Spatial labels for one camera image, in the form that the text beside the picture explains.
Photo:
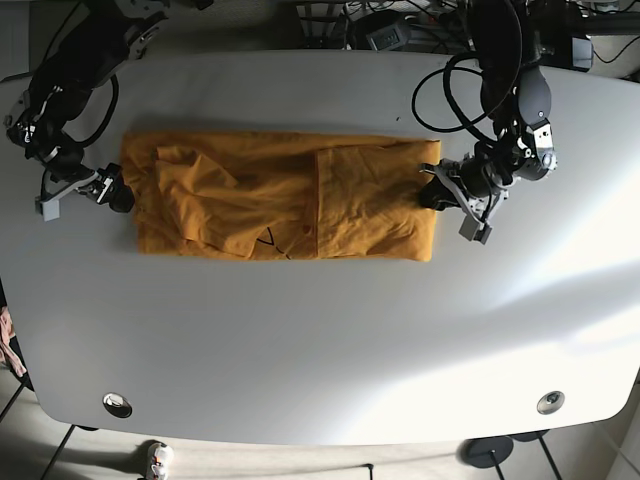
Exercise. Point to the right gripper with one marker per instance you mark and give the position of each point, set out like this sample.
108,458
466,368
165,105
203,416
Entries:
95,185

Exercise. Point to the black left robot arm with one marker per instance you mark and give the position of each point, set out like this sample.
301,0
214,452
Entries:
513,133

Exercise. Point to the white orange shoe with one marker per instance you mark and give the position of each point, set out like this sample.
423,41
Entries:
160,456

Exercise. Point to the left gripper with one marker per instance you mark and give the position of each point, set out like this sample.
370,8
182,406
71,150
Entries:
477,190

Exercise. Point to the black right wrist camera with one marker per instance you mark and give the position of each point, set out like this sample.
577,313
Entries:
121,198

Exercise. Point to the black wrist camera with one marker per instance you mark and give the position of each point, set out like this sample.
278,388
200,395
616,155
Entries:
121,198
436,196

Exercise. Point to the right black floor stand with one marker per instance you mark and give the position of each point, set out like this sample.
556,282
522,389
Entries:
538,437

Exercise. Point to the black floor stand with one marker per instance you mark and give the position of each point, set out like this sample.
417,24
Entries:
538,437
486,453

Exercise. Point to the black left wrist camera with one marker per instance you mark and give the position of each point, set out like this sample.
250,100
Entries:
436,196

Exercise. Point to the orange T-shirt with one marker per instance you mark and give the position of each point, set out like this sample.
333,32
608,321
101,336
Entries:
260,196

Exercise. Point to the left black floor stand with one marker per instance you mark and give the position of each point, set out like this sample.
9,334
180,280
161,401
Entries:
486,453

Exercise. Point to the mauve pink T-shirt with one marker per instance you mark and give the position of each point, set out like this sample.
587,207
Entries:
9,357

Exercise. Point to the table cable grommet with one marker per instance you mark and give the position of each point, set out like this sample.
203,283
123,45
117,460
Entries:
117,405
550,402

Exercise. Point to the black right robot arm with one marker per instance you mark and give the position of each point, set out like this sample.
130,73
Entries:
58,92

